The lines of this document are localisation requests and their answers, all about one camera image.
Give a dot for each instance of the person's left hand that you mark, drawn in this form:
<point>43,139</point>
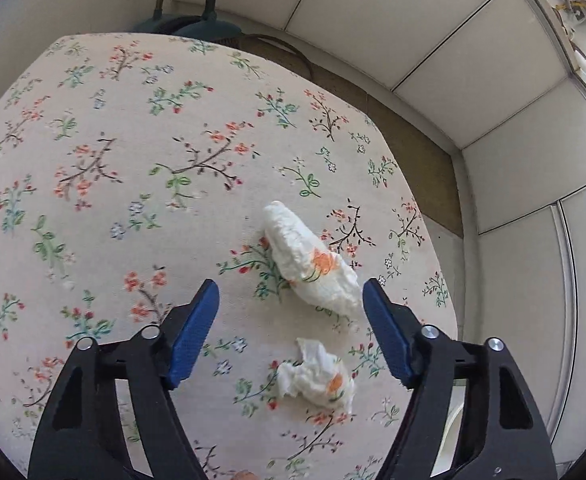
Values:
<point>245,475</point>

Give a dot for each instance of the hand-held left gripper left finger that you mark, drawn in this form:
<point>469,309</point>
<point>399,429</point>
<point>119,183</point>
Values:
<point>193,335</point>

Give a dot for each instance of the floral tablecloth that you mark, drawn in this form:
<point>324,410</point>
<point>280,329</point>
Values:
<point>123,185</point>

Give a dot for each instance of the white cabinet row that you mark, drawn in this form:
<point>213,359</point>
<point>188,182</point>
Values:
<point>423,20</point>

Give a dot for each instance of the long orange-print tissue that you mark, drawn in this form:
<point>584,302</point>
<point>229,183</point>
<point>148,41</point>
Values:
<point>303,255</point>

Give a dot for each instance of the green stand base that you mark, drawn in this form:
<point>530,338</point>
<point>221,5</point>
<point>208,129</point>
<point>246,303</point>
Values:
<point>208,29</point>
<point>155,24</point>

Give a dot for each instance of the small crumpled orange-print tissue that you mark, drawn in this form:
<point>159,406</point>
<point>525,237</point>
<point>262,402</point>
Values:
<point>318,375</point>

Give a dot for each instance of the white stool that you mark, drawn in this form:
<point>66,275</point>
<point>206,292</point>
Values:
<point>455,420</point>

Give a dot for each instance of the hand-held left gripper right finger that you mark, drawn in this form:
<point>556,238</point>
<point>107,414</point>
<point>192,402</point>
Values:
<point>388,335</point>

